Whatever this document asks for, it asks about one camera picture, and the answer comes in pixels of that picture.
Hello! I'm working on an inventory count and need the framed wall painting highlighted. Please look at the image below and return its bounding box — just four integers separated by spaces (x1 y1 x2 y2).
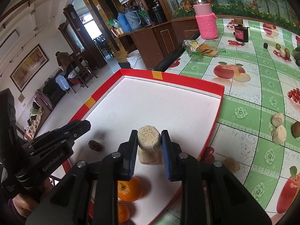
10 44 49 92

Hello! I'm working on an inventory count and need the small beige cake piece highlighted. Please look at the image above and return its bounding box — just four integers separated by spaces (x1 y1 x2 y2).
222 157 240 174

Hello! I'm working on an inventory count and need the wooden cabinet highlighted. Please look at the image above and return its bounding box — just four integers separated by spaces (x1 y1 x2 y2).
115 17 199 69

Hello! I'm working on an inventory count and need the pink knit-sleeved bottle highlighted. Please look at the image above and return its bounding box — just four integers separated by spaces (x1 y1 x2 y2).
193 0 218 40

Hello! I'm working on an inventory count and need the blue thermos jug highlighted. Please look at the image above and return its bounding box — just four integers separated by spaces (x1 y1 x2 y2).
117 12 132 34

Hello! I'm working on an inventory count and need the orange tangerine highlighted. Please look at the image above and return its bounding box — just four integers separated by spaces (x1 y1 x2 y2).
117 177 143 202
117 201 130 224

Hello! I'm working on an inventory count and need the red white tray box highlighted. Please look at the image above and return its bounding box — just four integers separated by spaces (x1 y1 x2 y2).
64 69 225 224

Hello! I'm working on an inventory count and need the white plastic bucket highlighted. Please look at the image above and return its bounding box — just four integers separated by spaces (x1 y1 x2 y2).
126 50 147 70

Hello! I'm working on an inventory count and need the beige cake block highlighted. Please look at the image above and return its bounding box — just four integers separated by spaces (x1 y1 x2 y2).
271 113 284 128
138 125 161 152
273 125 287 145
137 147 161 165

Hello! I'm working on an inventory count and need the red jujube date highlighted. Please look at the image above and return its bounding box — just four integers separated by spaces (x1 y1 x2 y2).
88 140 104 152

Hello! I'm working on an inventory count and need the black jar with cork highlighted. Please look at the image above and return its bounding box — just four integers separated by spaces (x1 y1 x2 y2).
234 18 249 43

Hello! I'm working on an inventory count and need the snack packets pile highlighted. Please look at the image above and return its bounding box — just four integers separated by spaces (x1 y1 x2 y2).
183 40 218 59

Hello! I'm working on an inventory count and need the person in dark jacket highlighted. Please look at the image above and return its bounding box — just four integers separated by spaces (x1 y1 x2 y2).
55 51 76 74

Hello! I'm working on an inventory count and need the brown longan fruit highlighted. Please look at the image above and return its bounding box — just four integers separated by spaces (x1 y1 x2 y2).
291 121 300 138

